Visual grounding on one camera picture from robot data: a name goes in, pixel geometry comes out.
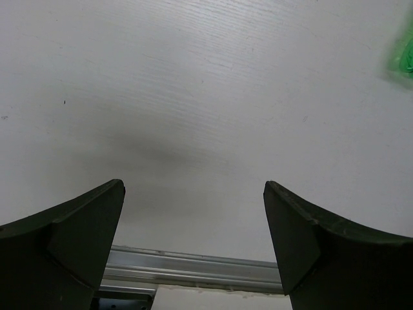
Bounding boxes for green plastic soda bottle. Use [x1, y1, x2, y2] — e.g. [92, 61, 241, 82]
[380, 5, 412, 90]

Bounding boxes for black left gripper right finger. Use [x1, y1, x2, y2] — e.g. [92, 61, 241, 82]
[263, 181, 412, 309]

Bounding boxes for aluminium table frame rail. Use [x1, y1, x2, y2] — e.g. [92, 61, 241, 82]
[91, 246, 283, 309]

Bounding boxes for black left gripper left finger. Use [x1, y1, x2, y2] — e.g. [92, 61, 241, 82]
[1, 179, 125, 309]

